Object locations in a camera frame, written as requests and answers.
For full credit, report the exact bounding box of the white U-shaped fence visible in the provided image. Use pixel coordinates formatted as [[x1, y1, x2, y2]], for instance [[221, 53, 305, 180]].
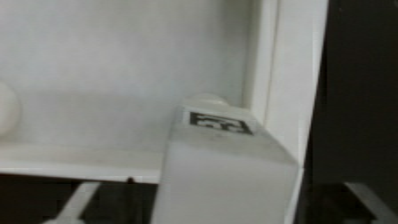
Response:
[[265, 0, 329, 163]]

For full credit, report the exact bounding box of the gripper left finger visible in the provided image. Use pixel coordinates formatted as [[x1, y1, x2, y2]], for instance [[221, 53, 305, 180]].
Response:
[[43, 181, 143, 224]]

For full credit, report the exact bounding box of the white table leg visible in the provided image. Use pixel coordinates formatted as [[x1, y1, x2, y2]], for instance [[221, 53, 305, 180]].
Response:
[[152, 94, 303, 224]]

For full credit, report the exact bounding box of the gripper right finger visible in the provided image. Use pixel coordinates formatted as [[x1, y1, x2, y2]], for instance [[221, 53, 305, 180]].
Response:
[[308, 182, 398, 224]]

